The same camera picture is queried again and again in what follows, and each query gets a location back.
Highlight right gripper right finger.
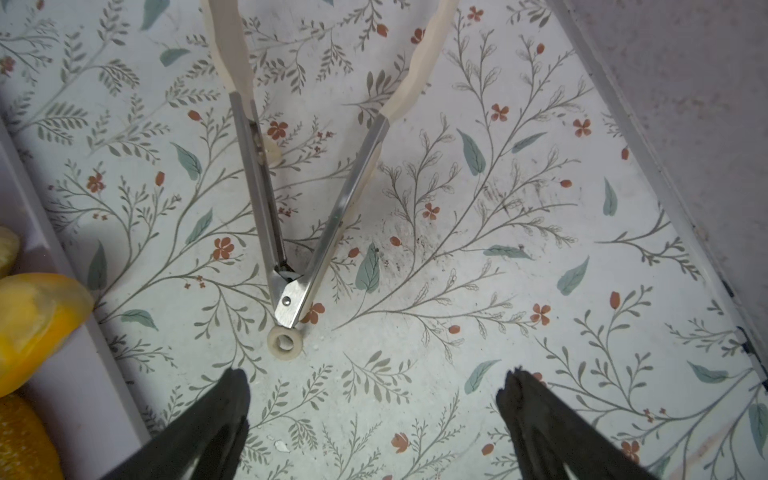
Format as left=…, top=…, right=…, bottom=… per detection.
left=496, top=368, right=653, bottom=479

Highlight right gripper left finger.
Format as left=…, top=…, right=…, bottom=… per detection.
left=104, top=369, right=251, bottom=479

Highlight large sesame bread loaf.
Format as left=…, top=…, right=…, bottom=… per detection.
left=1, top=394, right=64, bottom=480

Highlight metal tongs with white tips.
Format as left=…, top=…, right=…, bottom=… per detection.
left=201, top=1, right=458, bottom=360

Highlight oval golden bread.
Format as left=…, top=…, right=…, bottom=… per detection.
left=1, top=273, right=94, bottom=396

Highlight lavender tray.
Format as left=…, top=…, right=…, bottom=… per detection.
left=1, top=131, right=150, bottom=479

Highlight floral table mat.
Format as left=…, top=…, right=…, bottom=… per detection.
left=1, top=1, right=767, bottom=479

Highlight flaky yellow pastry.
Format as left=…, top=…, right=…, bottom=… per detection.
left=0, top=226, right=21, bottom=278

